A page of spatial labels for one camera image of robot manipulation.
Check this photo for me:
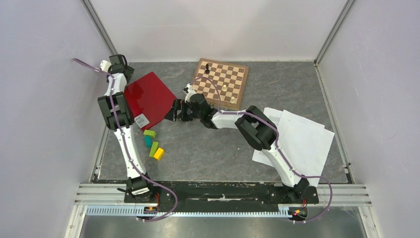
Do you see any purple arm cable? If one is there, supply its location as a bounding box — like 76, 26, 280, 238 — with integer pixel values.
72, 58, 178, 223
192, 76, 334, 224

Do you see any wooden chessboard box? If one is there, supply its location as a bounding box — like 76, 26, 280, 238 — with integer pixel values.
192, 58, 249, 111

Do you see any lime green long block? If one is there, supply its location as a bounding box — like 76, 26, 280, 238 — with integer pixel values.
149, 141, 158, 157

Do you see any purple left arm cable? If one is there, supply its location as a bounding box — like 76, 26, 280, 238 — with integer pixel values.
72, 58, 178, 223

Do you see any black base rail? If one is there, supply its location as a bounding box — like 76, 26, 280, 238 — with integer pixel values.
122, 181, 319, 213

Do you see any black chess pawn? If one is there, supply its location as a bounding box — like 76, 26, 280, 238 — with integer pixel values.
205, 63, 210, 74

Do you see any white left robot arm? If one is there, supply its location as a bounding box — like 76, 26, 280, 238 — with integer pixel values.
98, 54, 156, 202

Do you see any teal wooden block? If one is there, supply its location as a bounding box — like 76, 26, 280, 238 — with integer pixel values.
144, 135, 153, 148

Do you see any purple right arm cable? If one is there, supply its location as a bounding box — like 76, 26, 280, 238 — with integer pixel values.
192, 76, 334, 224

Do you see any red file folder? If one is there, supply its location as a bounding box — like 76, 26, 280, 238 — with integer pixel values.
124, 72, 176, 131

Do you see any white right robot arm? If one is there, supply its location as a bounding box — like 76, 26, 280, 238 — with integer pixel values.
165, 94, 310, 202

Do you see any white printed paper stack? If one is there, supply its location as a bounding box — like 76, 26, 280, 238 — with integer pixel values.
263, 107, 334, 187

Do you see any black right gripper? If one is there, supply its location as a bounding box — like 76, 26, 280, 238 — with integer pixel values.
164, 100, 203, 122

